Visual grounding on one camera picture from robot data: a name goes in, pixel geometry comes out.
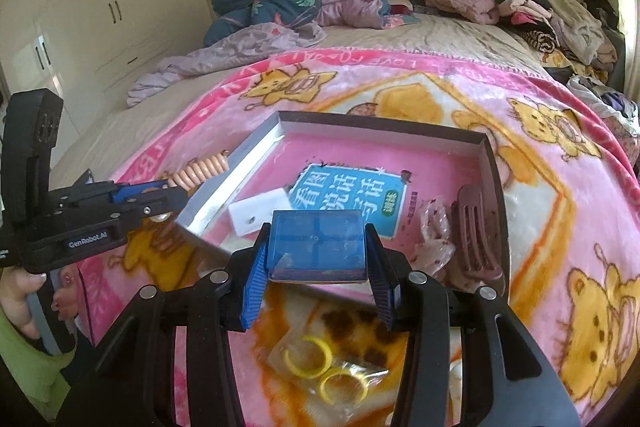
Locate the purple white garment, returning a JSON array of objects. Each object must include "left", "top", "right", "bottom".
[{"left": 567, "top": 74, "right": 640, "bottom": 142}]

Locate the cream wardrobe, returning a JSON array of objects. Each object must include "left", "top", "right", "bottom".
[{"left": 0, "top": 0, "right": 216, "bottom": 142}]

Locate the pile of clothes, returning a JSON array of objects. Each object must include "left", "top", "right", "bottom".
[{"left": 492, "top": 0, "right": 626, "bottom": 72}]

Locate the bag of yellow hoop earrings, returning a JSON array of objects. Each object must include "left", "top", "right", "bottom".
[{"left": 267, "top": 329, "right": 391, "bottom": 403}]

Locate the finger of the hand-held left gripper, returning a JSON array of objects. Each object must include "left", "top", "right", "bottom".
[
  {"left": 47, "top": 169, "right": 173, "bottom": 208},
  {"left": 50, "top": 188, "right": 190, "bottom": 233}
]

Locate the pink printed blanket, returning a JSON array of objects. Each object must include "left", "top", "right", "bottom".
[{"left": 75, "top": 47, "right": 640, "bottom": 427}]

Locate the person's left hand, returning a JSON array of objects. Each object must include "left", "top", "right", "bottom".
[{"left": 0, "top": 267, "right": 78, "bottom": 340}]

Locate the cardboard box with pink inside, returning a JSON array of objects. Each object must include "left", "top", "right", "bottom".
[{"left": 174, "top": 109, "right": 512, "bottom": 308}]

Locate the lilac crumpled sheet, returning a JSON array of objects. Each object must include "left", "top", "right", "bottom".
[{"left": 127, "top": 22, "right": 328, "bottom": 108}]

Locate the pink purple padded garment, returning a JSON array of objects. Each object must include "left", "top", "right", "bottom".
[{"left": 320, "top": 0, "right": 416, "bottom": 30}]

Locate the brown hair claw clip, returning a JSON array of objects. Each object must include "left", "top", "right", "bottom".
[{"left": 450, "top": 184, "right": 503, "bottom": 280}]

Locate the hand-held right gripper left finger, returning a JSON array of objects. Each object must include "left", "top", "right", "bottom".
[{"left": 55, "top": 226, "right": 273, "bottom": 427}]

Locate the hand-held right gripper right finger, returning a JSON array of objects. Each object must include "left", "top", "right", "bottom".
[{"left": 365, "top": 226, "right": 583, "bottom": 427}]

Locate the person's left forearm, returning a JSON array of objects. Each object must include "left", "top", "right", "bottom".
[{"left": 0, "top": 307, "right": 76, "bottom": 408}]

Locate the small blue plastic box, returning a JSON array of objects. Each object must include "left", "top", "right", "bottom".
[{"left": 265, "top": 209, "right": 368, "bottom": 283}]

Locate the pink knitted garment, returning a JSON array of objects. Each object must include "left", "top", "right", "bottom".
[{"left": 425, "top": 0, "right": 501, "bottom": 25}]

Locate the peach spiral hair tie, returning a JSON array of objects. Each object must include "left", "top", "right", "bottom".
[{"left": 167, "top": 149, "right": 232, "bottom": 195}]

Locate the white earring card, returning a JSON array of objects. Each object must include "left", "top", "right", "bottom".
[{"left": 229, "top": 188, "right": 291, "bottom": 238}]

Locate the sheer polka dot bow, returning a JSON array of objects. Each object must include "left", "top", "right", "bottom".
[{"left": 412, "top": 197, "right": 458, "bottom": 278}]

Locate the beige bed sheet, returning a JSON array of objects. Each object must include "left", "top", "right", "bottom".
[{"left": 50, "top": 9, "right": 556, "bottom": 188}]

